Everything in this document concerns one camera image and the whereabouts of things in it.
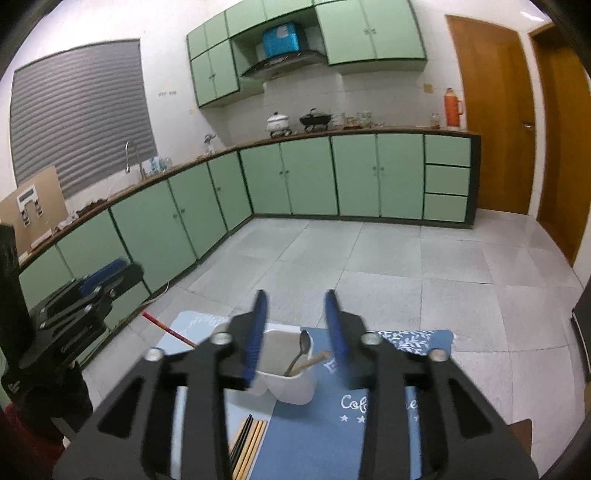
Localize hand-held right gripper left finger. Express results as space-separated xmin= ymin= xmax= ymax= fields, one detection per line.
xmin=51 ymin=290 xmax=269 ymax=480

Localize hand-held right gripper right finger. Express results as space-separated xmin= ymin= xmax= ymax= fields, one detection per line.
xmin=323 ymin=290 xmax=541 ymax=480

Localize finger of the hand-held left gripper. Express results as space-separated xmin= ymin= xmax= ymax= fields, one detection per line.
xmin=74 ymin=258 xmax=127 ymax=298
xmin=92 ymin=263 xmax=145 ymax=315

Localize wooden chopstick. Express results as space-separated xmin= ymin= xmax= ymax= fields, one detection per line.
xmin=293 ymin=352 xmax=331 ymax=374

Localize white utensil holder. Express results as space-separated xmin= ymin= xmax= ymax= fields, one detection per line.
xmin=215 ymin=325 xmax=317 ymax=406

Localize red chopstick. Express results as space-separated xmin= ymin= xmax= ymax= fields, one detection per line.
xmin=142 ymin=311 xmax=197 ymax=348

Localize black chopstick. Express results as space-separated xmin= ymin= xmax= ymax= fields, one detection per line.
xmin=229 ymin=414 xmax=254 ymax=464
xmin=231 ymin=416 xmax=258 ymax=469

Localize metal spoon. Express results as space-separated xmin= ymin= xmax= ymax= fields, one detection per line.
xmin=283 ymin=330 xmax=313 ymax=377

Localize green base cabinets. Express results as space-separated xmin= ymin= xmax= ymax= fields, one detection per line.
xmin=18 ymin=147 xmax=254 ymax=319
xmin=238 ymin=130 xmax=482 ymax=230

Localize blue printed placemat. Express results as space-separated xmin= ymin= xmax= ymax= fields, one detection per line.
xmin=152 ymin=310 xmax=455 ymax=480

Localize cardboard sheet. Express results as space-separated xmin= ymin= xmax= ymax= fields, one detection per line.
xmin=0 ymin=166 xmax=68 ymax=252

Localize metal faucet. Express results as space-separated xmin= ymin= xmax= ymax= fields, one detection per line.
xmin=124 ymin=141 xmax=147 ymax=180

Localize grey window blind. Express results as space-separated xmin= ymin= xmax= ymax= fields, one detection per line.
xmin=10 ymin=39 xmax=158 ymax=199

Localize white cooking pot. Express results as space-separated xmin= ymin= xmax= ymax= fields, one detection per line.
xmin=266 ymin=111 xmax=291 ymax=136

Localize black wok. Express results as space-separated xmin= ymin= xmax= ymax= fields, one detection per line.
xmin=299 ymin=108 xmax=333 ymax=132

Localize black range hood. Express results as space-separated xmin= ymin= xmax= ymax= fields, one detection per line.
xmin=239 ymin=50 xmax=326 ymax=80

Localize orange thermos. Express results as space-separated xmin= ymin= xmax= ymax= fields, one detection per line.
xmin=444 ymin=88 xmax=464 ymax=128

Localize wooden door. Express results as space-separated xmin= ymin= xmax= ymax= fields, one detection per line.
xmin=529 ymin=21 xmax=591 ymax=268
xmin=444 ymin=15 xmax=536 ymax=215

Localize blue box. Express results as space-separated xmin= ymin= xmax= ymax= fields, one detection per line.
xmin=263 ymin=22 xmax=303 ymax=57

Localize green wall cabinet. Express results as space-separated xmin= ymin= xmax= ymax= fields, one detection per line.
xmin=225 ymin=0 xmax=315 ymax=38
xmin=186 ymin=10 xmax=242 ymax=110
xmin=314 ymin=0 xmax=428 ymax=73

